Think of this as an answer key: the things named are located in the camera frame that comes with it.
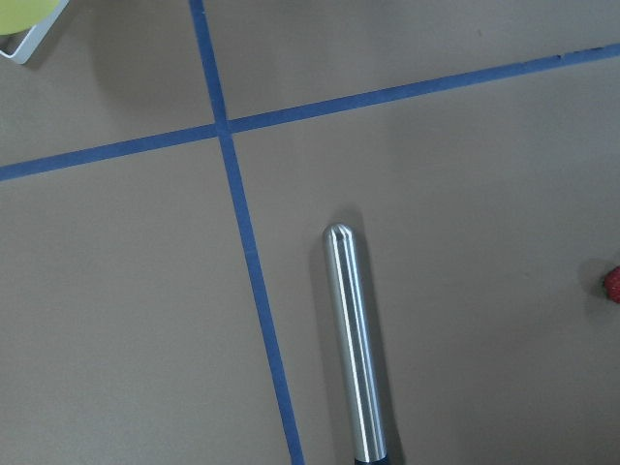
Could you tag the red strawberry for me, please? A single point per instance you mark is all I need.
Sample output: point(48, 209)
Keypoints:
point(611, 285)

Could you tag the white wire cup rack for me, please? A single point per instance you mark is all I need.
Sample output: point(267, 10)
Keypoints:
point(19, 47)

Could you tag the yellow cup on rack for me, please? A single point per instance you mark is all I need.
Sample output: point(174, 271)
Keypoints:
point(20, 15)

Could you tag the steel muddler black tip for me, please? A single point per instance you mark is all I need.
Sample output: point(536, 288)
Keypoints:
point(360, 381)

